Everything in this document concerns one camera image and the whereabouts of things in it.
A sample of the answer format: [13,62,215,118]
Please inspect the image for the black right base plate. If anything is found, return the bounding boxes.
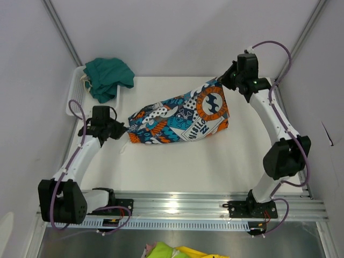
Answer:
[222,200,278,219]

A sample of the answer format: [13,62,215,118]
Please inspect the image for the lime green cloth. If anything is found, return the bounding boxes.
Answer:
[142,242,179,258]

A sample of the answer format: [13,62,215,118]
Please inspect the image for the green folded shorts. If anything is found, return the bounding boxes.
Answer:
[80,58,135,104]

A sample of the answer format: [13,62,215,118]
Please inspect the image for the aluminium mounting rail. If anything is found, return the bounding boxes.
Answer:
[114,191,328,221]

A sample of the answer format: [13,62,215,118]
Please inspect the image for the white slotted cable duct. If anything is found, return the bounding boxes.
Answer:
[47,218,250,231]

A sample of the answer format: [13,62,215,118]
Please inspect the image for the aluminium frame post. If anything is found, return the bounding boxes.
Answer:
[41,0,83,66]
[276,0,330,81]

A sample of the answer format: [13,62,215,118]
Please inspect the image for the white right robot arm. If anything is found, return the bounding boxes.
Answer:
[218,52,311,217]

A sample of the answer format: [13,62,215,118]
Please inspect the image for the aluminium frame post left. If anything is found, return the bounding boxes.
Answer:
[41,0,83,66]

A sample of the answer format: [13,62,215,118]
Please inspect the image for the aluminium frame post right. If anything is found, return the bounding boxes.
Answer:
[276,0,330,81]

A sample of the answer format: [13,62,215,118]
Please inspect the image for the colourful patterned shorts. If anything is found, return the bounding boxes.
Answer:
[127,78,230,145]

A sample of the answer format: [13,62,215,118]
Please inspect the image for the yellow cloth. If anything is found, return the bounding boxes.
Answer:
[176,246,215,258]

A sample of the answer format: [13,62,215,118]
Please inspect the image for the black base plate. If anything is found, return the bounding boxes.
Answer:
[222,200,278,219]
[89,198,134,216]

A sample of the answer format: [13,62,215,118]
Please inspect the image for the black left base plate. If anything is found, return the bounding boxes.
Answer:
[89,198,134,216]

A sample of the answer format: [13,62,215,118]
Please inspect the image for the white plastic basket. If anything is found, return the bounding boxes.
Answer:
[66,66,120,118]

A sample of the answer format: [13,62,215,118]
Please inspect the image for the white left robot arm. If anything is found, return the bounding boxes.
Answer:
[38,105,127,224]

